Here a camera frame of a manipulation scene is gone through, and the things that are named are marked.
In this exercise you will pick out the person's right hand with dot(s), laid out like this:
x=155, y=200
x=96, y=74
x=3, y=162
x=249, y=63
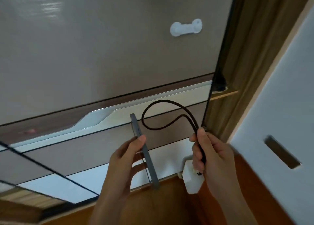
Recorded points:
x=218, y=163

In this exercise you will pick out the person's left hand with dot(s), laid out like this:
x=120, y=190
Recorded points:
x=121, y=163

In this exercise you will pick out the person's right thumb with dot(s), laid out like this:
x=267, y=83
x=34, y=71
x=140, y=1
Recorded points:
x=204, y=143

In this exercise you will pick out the person's left thumb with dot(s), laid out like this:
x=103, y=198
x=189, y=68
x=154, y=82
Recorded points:
x=133, y=143

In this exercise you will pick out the grey smartphone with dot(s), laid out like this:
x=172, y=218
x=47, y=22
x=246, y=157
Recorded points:
x=149, y=163

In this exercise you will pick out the person's right forearm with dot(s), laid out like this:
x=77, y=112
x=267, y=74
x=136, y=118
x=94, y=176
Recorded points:
x=235, y=207

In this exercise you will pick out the person's left forearm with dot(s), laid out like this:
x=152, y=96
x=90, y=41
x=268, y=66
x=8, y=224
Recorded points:
x=110, y=207

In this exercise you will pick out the white charger adapter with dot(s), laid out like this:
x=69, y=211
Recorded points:
x=192, y=183

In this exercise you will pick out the white cabinet door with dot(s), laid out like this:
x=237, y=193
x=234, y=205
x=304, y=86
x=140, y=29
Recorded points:
x=277, y=97

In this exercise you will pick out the taupe glossy refrigerator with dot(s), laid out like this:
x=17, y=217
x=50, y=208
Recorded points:
x=98, y=48

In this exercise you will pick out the brown wooden side panel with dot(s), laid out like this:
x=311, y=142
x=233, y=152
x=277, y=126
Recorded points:
x=257, y=48

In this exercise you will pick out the white child safety lock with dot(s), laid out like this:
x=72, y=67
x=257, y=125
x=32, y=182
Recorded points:
x=186, y=28

